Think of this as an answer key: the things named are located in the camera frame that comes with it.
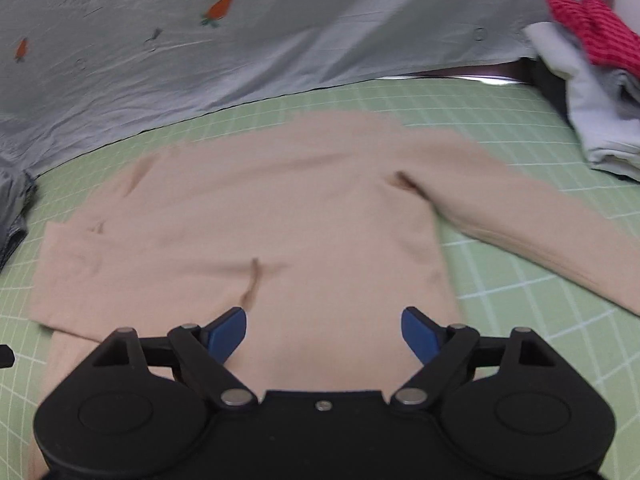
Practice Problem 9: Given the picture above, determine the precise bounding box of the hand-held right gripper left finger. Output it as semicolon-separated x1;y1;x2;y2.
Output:
93;307;260;407

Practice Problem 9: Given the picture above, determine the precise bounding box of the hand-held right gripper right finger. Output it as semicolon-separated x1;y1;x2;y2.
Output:
390;306;557;406

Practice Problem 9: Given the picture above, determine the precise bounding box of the beige long-sleeved sweater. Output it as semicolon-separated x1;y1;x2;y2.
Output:
27;110;640;480

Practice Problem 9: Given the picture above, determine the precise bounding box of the green grid cutting mat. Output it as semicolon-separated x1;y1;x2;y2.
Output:
0;76;640;480

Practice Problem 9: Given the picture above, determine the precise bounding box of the grey denim garment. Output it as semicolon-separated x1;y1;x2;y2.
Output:
0;162;38;273

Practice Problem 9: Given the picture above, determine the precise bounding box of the white folded garment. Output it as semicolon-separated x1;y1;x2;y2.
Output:
522;22;640;181

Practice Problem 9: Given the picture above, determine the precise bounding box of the grey carrot-print bed sheet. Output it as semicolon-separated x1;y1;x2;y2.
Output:
0;0;566;196

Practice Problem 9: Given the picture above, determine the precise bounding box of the red striped garment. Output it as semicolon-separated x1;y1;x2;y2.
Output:
544;0;640;72

